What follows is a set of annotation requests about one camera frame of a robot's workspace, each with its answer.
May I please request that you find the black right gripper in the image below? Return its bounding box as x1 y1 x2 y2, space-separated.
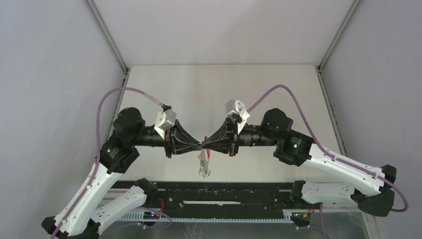
200 118 278 157

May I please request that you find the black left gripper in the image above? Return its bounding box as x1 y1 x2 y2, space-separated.
132 118 202 157

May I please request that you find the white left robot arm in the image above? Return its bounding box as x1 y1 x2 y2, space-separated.
41 107 201 239

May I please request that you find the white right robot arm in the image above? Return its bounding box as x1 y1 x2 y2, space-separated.
202 108 397 217

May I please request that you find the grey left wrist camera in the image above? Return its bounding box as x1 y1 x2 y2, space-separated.
154 109 177 139

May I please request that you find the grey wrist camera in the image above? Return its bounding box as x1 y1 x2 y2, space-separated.
154 109 177 139
225 100 250 133

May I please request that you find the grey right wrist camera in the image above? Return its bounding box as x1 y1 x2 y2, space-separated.
225 100 250 133

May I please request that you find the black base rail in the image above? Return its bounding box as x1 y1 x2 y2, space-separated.
99 180 322 221

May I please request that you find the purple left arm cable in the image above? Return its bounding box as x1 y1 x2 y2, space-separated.
49 87 172 239

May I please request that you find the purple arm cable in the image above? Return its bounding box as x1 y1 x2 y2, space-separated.
246 85 410 213
49 87 172 239

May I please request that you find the white slotted cable duct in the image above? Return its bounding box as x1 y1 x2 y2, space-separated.
113 211 312 224

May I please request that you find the left aluminium frame post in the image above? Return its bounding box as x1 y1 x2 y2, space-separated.
84 0 129 74

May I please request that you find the grey aluminium frame rail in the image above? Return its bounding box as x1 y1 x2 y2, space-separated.
315 0 364 155

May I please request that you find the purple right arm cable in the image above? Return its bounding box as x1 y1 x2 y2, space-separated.
246 85 410 213

